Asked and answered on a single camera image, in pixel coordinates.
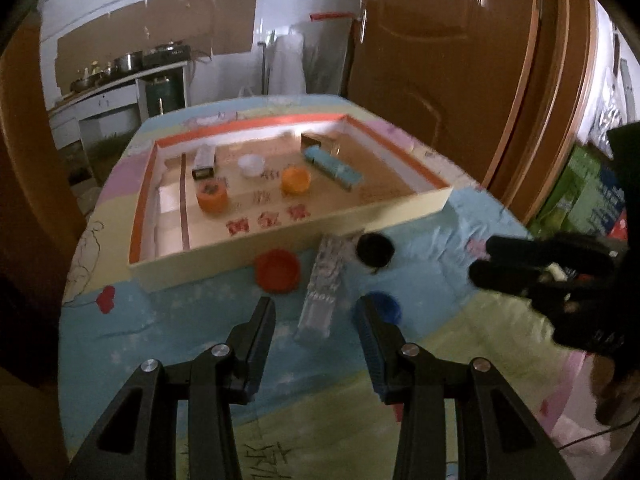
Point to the steel cooking pot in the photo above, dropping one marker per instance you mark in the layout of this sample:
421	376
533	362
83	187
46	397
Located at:
129	63

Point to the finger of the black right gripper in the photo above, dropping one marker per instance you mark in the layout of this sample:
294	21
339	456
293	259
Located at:
523	250
507	279

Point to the plain orange bottle cap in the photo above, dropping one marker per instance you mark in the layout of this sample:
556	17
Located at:
295	180

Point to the cardboard sheet on wall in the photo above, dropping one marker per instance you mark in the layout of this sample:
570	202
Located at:
208	26

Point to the dark green air fryer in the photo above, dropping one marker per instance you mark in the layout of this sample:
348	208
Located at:
164	94

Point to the shallow cardboard tray box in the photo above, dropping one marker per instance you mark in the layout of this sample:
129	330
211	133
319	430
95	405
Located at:
174	242

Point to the white kitchen counter cabinet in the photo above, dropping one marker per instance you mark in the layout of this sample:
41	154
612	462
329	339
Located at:
65	120

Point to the white translucent cap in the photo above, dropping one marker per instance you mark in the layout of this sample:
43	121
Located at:
251	165

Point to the orange cap with label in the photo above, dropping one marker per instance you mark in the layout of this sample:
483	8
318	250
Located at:
212	197

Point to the rolled clear plastic sheet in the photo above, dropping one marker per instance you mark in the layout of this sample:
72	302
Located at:
311	58

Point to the white plastic bag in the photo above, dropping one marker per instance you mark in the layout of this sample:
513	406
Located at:
246	92

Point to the black gas stove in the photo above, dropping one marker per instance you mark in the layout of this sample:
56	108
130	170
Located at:
165	55

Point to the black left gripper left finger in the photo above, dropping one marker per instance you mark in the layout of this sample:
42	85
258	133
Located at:
250	343

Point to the green cardboard carton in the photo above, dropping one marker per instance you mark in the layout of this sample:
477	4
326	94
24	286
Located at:
586	198

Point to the red bottle cap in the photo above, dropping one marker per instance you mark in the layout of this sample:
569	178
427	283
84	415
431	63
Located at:
277	271

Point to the blue bottle cap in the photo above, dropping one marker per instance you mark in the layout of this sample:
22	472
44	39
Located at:
387	306

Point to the white Hello Kitty box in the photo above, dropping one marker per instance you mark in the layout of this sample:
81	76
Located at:
204	162

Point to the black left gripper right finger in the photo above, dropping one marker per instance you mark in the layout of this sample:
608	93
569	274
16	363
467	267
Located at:
381	344

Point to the light blue slim box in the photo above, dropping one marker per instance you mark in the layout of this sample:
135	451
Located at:
332	167

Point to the colourful cartoon sheep tablecloth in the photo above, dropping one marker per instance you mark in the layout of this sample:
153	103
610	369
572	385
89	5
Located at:
316	415

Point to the black bottle cap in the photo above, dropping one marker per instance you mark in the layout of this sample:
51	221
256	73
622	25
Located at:
375	250

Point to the brown wooden door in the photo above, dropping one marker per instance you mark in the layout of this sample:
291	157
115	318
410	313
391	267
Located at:
452	73

